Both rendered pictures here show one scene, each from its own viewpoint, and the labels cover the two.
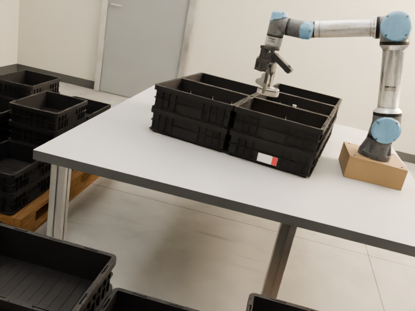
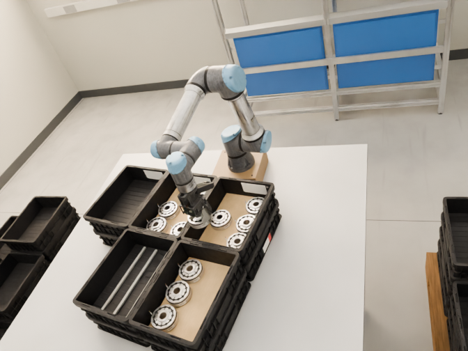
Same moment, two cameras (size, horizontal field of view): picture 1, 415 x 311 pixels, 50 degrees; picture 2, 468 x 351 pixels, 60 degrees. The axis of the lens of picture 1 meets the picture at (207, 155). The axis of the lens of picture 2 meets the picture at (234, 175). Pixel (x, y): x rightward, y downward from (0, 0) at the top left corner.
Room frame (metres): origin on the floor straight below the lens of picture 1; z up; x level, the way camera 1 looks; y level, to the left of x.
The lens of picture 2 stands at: (1.50, 0.88, 2.18)
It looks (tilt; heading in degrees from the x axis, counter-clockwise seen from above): 40 degrees down; 289
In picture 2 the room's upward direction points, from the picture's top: 19 degrees counter-clockwise
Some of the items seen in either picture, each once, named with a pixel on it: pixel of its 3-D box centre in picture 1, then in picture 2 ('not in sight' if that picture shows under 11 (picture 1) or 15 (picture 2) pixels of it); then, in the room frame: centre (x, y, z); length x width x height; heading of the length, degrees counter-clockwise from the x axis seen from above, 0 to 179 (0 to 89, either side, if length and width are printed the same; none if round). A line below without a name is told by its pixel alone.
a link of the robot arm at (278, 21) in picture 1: (278, 24); (179, 168); (2.07, -0.20, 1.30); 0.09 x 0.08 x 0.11; 73
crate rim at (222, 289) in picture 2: (204, 92); (186, 287); (2.12, 0.07, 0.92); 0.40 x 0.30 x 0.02; 72
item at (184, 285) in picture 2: not in sight; (177, 291); (2.18, 0.05, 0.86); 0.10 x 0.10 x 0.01
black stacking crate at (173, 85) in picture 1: (202, 102); (191, 294); (2.12, 0.07, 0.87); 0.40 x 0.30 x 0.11; 72
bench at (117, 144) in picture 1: (243, 199); (212, 294); (2.24, -0.24, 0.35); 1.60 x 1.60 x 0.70; 83
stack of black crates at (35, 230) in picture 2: not in sight; (52, 238); (3.49, -0.71, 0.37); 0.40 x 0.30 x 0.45; 83
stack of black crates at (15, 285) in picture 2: not in sight; (22, 294); (3.54, -0.31, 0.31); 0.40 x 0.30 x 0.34; 83
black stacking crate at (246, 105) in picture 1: (281, 124); (232, 219); (2.00, -0.31, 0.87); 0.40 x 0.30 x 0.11; 72
